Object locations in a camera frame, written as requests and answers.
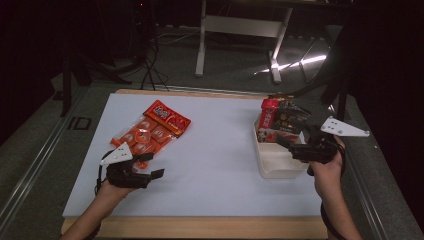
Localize white divided food tray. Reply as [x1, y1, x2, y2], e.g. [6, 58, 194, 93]
[252, 114, 311, 180]

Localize person's left hand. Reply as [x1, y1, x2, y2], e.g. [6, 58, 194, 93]
[99, 165, 142, 198]

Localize black metal stand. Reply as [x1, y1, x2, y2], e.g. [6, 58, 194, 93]
[284, 66, 354, 136]
[60, 49, 133, 118]

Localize left hand-held gripper cable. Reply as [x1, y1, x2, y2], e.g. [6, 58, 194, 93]
[94, 150, 114, 197]

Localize person's right hand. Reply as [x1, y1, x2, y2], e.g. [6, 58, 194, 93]
[306, 135, 347, 198]

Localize white table mat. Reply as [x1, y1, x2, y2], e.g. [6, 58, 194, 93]
[62, 93, 323, 218]

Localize wooden table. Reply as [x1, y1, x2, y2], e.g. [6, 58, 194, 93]
[60, 88, 334, 240]

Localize orange snack packet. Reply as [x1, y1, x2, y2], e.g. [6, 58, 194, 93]
[110, 99, 192, 169]

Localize metal floor rail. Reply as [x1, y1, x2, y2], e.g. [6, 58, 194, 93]
[0, 86, 88, 228]
[328, 106, 391, 240]

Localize white desk frame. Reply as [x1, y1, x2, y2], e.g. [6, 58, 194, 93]
[194, 0, 294, 85]

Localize red and black snack packet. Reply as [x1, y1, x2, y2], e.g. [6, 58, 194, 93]
[258, 97, 313, 144]

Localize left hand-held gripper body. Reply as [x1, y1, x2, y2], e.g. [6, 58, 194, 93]
[99, 142, 153, 190]

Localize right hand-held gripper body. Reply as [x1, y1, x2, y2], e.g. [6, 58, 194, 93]
[289, 115, 371, 165]

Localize black floor cables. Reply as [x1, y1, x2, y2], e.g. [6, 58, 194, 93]
[139, 19, 169, 92]

